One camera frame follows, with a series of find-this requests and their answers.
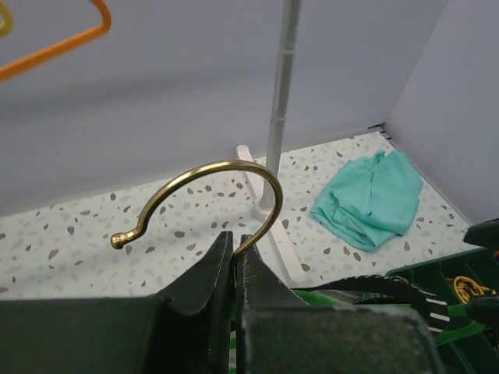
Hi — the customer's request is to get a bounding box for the green compartment tray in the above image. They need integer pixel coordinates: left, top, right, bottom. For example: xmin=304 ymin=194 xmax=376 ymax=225
xmin=388 ymin=249 xmax=498 ymax=373

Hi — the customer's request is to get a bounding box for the green hanger with brass hook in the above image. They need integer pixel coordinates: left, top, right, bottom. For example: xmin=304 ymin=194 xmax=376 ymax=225
xmin=110 ymin=160 xmax=499 ymax=374

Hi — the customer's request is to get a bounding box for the yellow patterned rolled tie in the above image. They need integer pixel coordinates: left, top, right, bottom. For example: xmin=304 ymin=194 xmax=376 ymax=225
xmin=451 ymin=276 xmax=497 ymax=304

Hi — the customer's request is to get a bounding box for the teal folded cloth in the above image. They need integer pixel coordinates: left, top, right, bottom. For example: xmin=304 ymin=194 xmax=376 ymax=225
xmin=310 ymin=150 xmax=423 ymax=252

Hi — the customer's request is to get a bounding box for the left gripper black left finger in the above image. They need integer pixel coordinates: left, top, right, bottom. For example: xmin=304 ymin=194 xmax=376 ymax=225
xmin=1 ymin=231 xmax=233 ymax=373

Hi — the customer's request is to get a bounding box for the orange plastic hanger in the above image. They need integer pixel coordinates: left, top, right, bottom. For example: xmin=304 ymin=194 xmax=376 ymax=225
xmin=1 ymin=0 xmax=112 ymax=82

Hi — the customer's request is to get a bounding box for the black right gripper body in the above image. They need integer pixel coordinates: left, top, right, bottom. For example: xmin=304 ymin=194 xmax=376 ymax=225
xmin=463 ymin=220 xmax=498 ymax=341

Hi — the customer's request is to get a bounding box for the black white striped tank top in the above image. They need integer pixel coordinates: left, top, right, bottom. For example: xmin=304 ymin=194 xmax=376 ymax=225
xmin=297 ymin=274 xmax=451 ymax=335

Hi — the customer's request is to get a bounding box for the yellow plastic hanger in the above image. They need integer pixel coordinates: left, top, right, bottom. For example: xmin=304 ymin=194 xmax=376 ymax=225
xmin=0 ymin=2 xmax=13 ymax=38

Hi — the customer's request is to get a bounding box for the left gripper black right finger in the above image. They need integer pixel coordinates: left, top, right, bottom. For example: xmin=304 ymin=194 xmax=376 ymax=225
xmin=235 ymin=246 xmax=444 ymax=373

